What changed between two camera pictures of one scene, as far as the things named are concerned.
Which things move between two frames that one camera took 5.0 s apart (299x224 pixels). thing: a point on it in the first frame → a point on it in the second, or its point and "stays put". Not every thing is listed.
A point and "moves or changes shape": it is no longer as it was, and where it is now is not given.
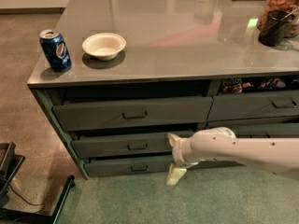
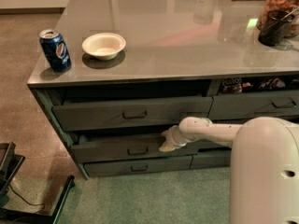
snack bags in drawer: [235, 85] stays put
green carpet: [206, 195] stays put
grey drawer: [239, 105] stays put
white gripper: [177, 152] → [175, 138]
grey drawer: [123, 142] moves or changes shape
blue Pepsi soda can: [56, 49] stays put
